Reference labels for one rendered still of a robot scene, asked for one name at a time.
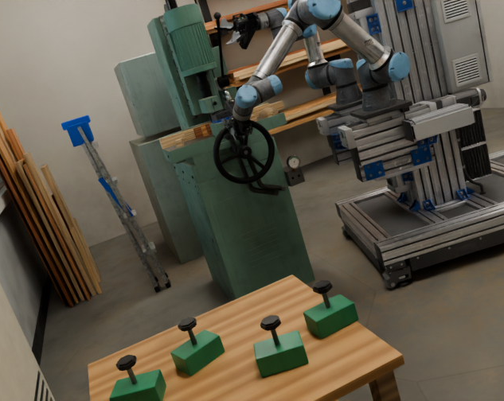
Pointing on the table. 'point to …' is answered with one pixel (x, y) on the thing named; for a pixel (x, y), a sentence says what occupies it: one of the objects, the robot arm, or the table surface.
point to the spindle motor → (189, 40)
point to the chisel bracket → (209, 104)
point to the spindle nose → (204, 84)
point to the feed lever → (220, 56)
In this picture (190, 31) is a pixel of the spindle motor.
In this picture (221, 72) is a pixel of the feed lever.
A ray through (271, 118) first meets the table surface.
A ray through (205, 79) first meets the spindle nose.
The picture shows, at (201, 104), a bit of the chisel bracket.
